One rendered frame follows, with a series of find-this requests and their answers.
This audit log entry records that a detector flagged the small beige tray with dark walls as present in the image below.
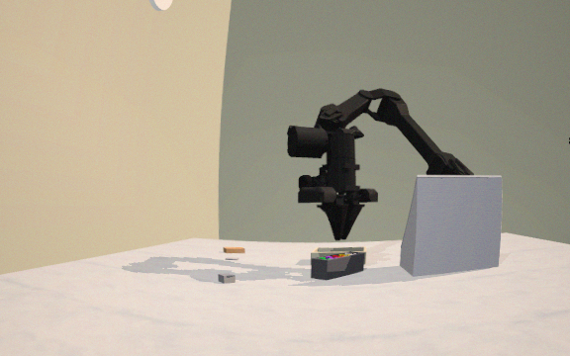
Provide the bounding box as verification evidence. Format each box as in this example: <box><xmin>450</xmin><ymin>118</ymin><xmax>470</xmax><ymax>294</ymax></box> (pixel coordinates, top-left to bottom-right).
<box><xmin>311</xmin><ymin>246</ymin><xmax>367</xmax><ymax>265</ymax></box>

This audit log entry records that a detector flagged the orange flat block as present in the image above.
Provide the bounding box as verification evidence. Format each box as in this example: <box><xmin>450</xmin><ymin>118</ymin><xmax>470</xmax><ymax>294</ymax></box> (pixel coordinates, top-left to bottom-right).
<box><xmin>223</xmin><ymin>247</ymin><xmax>245</xmax><ymax>253</ymax></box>

